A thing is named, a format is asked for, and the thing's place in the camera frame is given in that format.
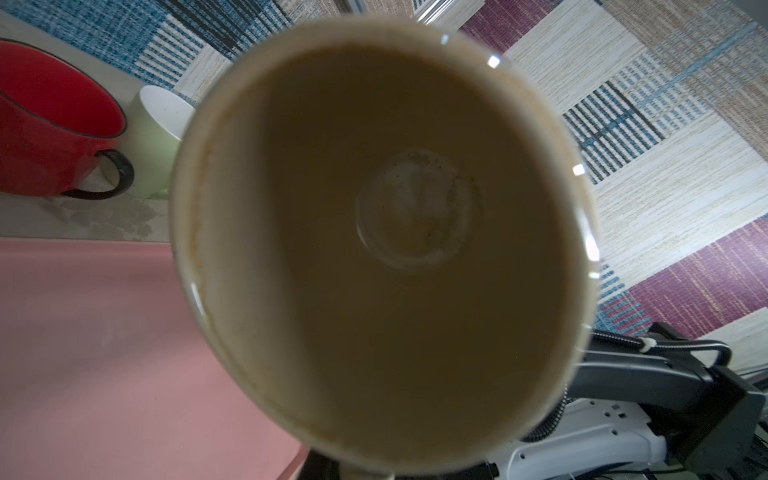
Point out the cream ceramic teapot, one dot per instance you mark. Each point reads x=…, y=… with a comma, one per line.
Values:
x=383, y=234

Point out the light green mug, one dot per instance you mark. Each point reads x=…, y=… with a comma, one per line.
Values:
x=156, y=122

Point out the red mug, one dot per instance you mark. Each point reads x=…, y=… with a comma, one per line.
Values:
x=59, y=128

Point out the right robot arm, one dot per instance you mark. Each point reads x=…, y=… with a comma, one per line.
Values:
x=647, y=407

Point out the pink plastic tray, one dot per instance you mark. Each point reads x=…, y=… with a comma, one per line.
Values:
x=105, y=375

